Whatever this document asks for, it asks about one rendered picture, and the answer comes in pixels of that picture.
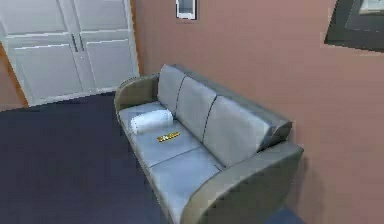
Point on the yellow remote control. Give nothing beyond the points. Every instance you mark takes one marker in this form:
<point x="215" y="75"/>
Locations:
<point x="168" y="136"/>

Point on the white pillow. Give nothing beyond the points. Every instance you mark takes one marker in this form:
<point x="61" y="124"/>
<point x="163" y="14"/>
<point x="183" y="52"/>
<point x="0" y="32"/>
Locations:
<point x="150" y="120"/>

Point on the grey sofa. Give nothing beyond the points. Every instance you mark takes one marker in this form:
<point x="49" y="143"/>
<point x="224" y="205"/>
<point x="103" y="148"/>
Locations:
<point x="186" y="166"/>

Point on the white framed picture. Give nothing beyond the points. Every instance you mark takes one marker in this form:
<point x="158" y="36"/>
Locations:
<point x="186" y="8"/>

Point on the white cupboard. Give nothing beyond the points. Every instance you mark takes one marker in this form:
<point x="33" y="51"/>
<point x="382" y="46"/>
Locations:
<point x="66" y="60"/>

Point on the black framed picture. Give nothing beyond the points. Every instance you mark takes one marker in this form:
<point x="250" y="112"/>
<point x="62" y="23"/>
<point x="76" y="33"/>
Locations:
<point x="358" y="28"/>

